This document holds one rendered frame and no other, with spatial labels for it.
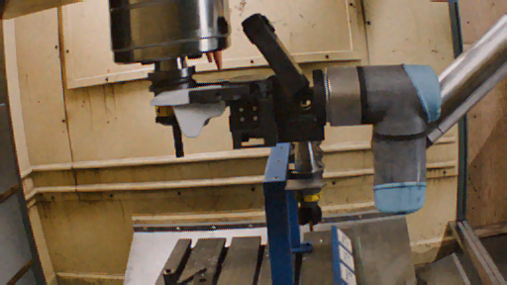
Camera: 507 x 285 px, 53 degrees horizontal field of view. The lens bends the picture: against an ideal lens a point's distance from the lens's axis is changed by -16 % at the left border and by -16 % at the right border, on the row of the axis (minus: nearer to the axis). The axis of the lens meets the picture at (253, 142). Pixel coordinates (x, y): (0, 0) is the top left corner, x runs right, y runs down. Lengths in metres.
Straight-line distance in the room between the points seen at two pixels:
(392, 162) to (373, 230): 1.10
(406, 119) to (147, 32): 0.33
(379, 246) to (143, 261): 0.74
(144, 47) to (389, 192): 0.35
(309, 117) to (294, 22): 1.02
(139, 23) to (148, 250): 1.27
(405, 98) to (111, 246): 1.47
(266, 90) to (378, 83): 0.14
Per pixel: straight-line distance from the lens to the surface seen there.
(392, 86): 0.71
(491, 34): 0.87
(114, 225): 1.98
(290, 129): 0.73
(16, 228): 1.16
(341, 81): 0.71
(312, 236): 1.63
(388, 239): 1.79
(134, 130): 1.85
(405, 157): 0.73
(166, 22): 0.67
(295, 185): 1.02
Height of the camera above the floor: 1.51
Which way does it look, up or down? 13 degrees down
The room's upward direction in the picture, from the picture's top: 6 degrees counter-clockwise
